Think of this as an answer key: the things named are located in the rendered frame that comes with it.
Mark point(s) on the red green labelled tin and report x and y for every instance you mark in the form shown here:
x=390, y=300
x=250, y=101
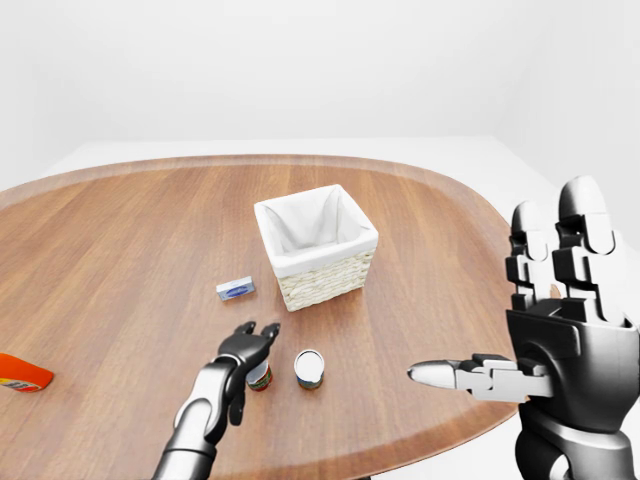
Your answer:
x=261, y=378

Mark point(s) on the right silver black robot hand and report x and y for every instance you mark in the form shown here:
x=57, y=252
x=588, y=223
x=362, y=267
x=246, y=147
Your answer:
x=575, y=345

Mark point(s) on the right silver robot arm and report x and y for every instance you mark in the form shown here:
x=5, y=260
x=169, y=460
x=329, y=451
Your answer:
x=575, y=452

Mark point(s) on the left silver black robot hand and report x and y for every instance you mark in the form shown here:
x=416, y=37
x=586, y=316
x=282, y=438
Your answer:
x=247, y=350

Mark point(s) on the orange bottle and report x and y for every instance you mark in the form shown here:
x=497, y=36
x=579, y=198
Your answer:
x=22, y=374

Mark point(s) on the small blue white box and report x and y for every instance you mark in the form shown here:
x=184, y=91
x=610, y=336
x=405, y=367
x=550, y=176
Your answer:
x=236, y=289

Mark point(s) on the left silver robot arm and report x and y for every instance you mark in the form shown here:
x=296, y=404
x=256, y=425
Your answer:
x=200, y=420

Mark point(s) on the white lined wicker basket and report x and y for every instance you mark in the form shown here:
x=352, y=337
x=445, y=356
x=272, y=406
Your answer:
x=320, y=245

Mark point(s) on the blue yellow labelled tin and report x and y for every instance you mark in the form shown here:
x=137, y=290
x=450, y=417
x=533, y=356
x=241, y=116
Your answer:
x=309, y=369

